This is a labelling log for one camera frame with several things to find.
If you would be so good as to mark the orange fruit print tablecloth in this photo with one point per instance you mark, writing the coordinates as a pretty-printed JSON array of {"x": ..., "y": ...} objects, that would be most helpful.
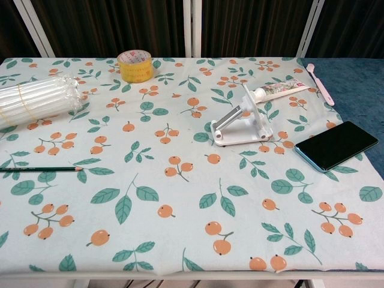
[{"x": 192, "y": 180}]

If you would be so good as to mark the yellow packing tape roll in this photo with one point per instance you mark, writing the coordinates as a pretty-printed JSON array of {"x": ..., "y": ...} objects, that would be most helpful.
[{"x": 135, "y": 72}]

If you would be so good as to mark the dark pleated curtain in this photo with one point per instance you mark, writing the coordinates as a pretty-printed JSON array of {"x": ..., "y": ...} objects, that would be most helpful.
[{"x": 105, "y": 27}]

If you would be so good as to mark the dark green pencil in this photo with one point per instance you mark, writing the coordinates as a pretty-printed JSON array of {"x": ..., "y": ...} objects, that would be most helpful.
[{"x": 45, "y": 169}]

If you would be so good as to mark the black smartphone blue edge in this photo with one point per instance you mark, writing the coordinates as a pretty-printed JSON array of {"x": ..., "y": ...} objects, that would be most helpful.
[{"x": 336, "y": 147}]

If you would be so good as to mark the blue velvet cloth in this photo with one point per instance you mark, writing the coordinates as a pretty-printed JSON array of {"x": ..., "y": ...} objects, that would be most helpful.
[{"x": 360, "y": 90}]

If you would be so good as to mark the white upright frame post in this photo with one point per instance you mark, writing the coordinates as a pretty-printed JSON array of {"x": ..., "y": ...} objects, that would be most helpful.
[{"x": 192, "y": 27}]

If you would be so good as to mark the white folding phone stand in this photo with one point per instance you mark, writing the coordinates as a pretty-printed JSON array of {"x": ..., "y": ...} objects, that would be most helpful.
[{"x": 240, "y": 139}]

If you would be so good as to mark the floral toothpaste tube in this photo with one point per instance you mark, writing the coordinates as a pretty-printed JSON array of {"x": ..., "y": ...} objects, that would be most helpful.
[{"x": 282, "y": 88}]

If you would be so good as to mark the pink toothbrush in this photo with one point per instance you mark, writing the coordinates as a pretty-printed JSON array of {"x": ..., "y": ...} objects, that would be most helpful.
[{"x": 319, "y": 81}]

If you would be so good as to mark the white slanted frame post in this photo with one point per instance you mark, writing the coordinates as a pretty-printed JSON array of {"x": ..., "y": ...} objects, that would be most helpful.
[
  {"x": 34, "y": 28},
  {"x": 309, "y": 30}
]

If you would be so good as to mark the bundle of clear wrapped straws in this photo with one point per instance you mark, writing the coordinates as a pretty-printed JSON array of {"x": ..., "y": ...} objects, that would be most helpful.
[{"x": 36, "y": 99}]

